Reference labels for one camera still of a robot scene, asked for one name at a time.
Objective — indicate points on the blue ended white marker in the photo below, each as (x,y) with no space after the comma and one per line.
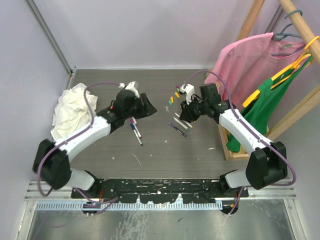
(136,134)

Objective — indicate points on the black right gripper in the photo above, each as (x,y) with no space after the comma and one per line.
(187,115)

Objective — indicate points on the pink t-shirt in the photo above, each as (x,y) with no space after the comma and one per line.
(245,64)

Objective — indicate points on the grey-blue clothes hanger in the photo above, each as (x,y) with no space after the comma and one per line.
(279,36)

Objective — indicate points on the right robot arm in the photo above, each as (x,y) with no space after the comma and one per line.
(265,165)

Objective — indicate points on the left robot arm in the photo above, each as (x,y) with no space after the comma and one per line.
(52,161)

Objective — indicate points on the orange capped black highlighter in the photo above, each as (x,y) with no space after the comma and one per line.
(112,104)

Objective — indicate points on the white slotted cable duct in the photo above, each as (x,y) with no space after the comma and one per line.
(81,205)

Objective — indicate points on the wooden hanging rod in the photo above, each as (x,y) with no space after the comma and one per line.
(310,39)

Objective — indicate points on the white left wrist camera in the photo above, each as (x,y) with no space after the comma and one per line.
(132,86)

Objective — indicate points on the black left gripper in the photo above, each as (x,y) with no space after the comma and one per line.
(146,108)

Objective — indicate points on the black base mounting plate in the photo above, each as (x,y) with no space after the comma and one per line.
(156,191)

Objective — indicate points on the yellow clothes hanger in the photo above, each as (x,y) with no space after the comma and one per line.
(286,72)

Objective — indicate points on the green tank top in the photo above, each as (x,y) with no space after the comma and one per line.
(253,96)

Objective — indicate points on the white crumpled cloth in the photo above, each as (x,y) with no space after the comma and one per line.
(72,111)

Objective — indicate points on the teal ended white marker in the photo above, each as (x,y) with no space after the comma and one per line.
(180,123)

